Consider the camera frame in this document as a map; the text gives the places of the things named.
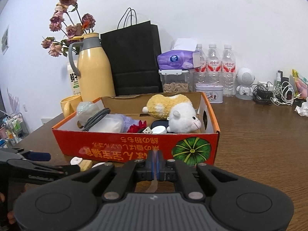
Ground red fabric rose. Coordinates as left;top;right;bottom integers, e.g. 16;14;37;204
127;121;147;133

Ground clear plastic clip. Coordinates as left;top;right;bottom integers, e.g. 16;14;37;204
146;174;158;193

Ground purple fabric pouch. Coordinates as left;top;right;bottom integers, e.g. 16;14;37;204
119;114;139;132

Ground yellow white plush sheep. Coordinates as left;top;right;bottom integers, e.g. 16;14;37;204
142;94;202;134

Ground braided cable with pink tie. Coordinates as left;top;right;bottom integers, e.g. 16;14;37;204
81;108;111;132

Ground iridescent plastic bag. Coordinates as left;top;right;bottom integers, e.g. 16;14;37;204
76;102;100;129

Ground white bottle cap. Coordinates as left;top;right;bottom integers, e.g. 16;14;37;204
151;126;167;135

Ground dark blue zip case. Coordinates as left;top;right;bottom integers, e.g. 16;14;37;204
150;120;169;129

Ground translucent plastic box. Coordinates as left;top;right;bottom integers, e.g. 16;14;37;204
88;114;124;133

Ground person left hand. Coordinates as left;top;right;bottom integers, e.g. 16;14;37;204
0;192;17;224

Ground red cardboard box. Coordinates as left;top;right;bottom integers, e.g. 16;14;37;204
52;92;220;165

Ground yellow eraser block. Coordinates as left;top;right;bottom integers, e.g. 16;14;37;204
79;160;93;172

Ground round white tin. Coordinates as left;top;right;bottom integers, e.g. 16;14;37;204
92;162;105;168

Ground yellow mug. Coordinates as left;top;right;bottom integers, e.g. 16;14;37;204
60;94;82;118

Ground clear snack container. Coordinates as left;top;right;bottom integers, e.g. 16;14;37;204
159;69;193;93

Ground white tin box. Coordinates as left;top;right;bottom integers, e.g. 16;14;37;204
195;83;223;104

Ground white milk carton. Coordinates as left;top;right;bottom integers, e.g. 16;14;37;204
67;62;80;95

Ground water bottle left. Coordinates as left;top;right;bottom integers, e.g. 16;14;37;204
194;43;207;84

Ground water bottle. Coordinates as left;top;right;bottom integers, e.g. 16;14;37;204
194;43;207;84
221;44;236;97
206;43;221;84

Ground yellow thermos jug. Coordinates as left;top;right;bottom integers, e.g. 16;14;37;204
68;33;115;101

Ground purple tissue pack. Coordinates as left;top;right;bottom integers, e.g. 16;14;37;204
157;38;201;70

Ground black paper bag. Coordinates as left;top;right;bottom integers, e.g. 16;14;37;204
100;21;163;96

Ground water bottle middle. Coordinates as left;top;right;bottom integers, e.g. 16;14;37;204
206;43;221;84

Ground water bottle right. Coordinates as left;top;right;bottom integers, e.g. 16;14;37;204
221;44;236;97

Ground white robot toy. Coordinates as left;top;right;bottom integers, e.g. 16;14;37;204
235;67;255;101

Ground dried pink flower bouquet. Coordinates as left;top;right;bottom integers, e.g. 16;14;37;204
41;0;96;57

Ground crumpled white paper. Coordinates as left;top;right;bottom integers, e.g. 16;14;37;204
295;101;308;117

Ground colourful snack packet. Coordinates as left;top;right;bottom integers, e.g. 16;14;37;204
292;69;308;99

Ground wire shelf with items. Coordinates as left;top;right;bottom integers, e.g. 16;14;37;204
1;113;29;148

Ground tangled charger cables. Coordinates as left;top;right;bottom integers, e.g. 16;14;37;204
250;70;301;106

